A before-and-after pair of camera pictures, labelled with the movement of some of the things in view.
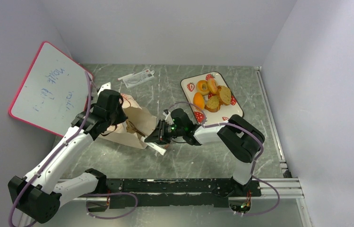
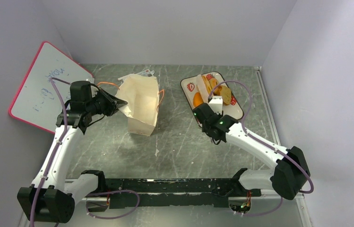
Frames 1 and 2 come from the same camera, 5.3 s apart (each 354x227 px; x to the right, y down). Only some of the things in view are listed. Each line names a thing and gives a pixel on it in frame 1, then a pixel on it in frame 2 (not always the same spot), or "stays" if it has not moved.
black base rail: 124,193 stays
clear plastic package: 132,80 stays
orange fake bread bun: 198,100 stays
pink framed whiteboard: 52,90 stays
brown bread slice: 224,94 stays
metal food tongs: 131,129 -> 202,88
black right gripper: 159,132 -> 204,112
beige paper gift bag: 142,118 -> 141,92
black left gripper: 122,116 -> 113,102
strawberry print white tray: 204,117 stays
